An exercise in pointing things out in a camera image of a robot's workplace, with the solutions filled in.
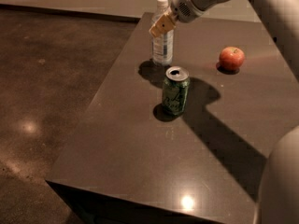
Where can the red apple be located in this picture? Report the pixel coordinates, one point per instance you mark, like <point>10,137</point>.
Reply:
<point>231,58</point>

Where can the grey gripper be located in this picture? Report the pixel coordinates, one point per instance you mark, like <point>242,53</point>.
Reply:
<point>187,6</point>

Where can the green soda can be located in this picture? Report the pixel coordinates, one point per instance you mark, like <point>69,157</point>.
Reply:
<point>175,90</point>

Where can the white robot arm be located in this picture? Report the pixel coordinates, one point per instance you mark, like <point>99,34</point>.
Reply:
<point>278,196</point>

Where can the clear blue-label plastic bottle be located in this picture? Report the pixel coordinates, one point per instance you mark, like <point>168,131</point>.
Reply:
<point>162,46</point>

